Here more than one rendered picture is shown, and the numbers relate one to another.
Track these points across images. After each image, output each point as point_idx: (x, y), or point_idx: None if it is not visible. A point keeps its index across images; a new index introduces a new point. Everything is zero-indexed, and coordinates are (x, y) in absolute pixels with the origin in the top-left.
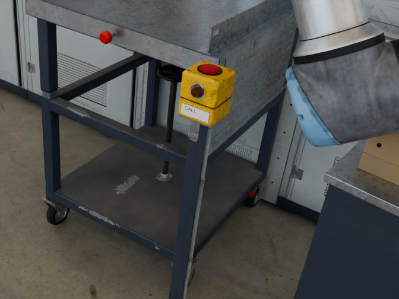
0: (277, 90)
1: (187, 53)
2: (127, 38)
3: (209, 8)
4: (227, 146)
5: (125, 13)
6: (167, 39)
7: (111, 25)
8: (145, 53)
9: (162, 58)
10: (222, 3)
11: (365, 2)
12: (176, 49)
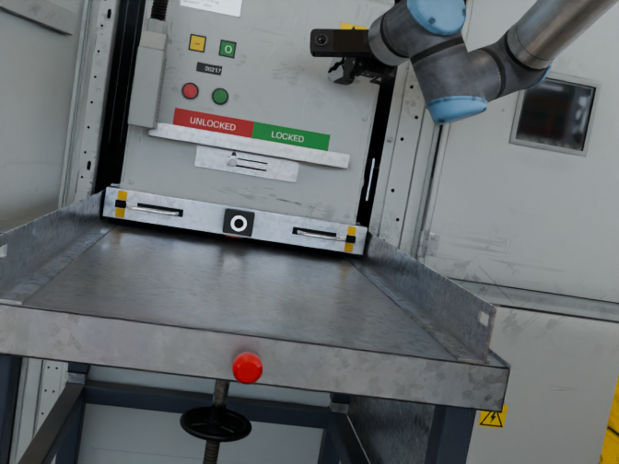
0: (355, 414)
1: (438, 370)
2: (285, 362)
3: (305, 286)
4: None
5: (224, 312)
6: (383, 349)
7: (241, 340)
8: (332, 387)
9: (375, 391)
10: (301, 277)
11: (457, 257)
12: (413, 365)
